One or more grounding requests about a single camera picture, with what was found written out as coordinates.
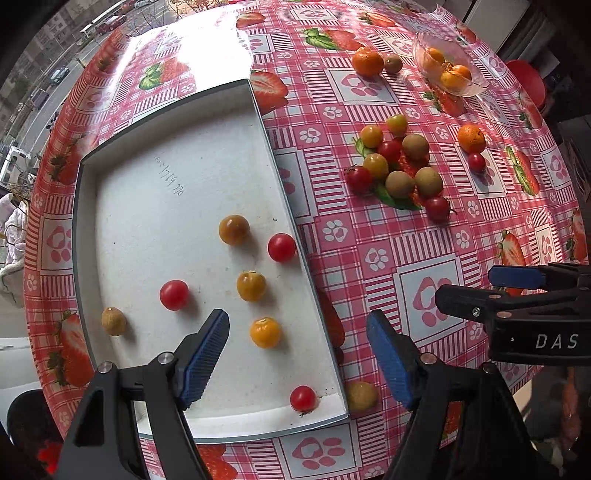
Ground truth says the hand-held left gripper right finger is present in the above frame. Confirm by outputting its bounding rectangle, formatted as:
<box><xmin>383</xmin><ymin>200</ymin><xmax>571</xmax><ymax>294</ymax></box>
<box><xmin>366</xmin><ymin>309</ymin><xmax>539</xmax><ymax>480</ymax></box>

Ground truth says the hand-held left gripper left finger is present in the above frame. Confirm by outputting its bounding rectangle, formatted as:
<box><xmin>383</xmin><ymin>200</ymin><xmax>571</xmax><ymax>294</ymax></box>
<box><xmin>54</xmin><ymin>308</ymin><xmax>230</xmax><ymax>480</ymax></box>

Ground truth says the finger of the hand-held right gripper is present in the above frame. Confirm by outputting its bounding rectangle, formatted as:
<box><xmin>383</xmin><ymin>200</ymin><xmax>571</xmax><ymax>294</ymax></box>
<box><xmin>435</xmin><ymin>284</ymin><xmax>513</xmax><ymax>326</ymax></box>
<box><xmin>488</xmin><ymin>262</ymin><xmax>591</xmax><ymax>292</ymax></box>

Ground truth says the white shallow tray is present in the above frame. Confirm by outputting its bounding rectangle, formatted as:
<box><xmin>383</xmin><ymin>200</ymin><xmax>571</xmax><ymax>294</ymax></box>
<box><xmin>71</xmin><ymin>78</ymin><xmax>350</xmax><ymax>439</ymax></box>

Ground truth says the person's right hand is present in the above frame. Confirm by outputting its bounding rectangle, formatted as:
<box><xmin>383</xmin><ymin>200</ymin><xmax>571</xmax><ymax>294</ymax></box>
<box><xmin>561</xmin><ymin>369</ymin><xmax>583</xmax><ymax>457</ymax></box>

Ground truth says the pink strawberry print tablecloth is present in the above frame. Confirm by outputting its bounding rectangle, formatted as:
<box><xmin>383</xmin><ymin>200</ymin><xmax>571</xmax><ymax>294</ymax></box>
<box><xmin>23</xmin><ymin>0</ymin><xmax>591</xmax><ymax>480</ymax></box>

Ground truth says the large orange mandarin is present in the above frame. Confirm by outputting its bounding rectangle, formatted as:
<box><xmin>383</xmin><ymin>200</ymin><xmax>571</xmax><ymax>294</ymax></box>
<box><xmin>457</xmin><ymin>124</ymin><xmax>487</xmax><ymax>154</ymax></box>

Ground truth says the clear glass bowl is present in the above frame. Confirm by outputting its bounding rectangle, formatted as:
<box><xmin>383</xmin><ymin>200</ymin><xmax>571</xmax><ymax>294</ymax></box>
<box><xmin>412</xmin><ymin>31</ymin><xmax>490</xmax><ymax>97</ymax></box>

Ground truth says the red plastic chair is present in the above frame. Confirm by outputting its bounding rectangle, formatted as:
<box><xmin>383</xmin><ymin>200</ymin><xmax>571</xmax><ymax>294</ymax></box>
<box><xmin>505</xmin><ymin>60</ymin><xmax>548</xmax><ymax>112</ymax></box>

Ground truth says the white fluffy cloth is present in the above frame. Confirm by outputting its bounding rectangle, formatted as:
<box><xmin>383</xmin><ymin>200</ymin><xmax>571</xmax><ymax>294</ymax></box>
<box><xmin>0</xmin><ymin>194</ymin><xmax>29</xmax><ymax>305</ymax></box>

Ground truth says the white cabinet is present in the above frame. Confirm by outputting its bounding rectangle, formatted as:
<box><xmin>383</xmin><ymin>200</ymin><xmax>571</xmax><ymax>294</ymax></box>
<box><xmin>462</xmin><ymin>0</ymin><xmax>555</xmax><ymax>61</ymax></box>

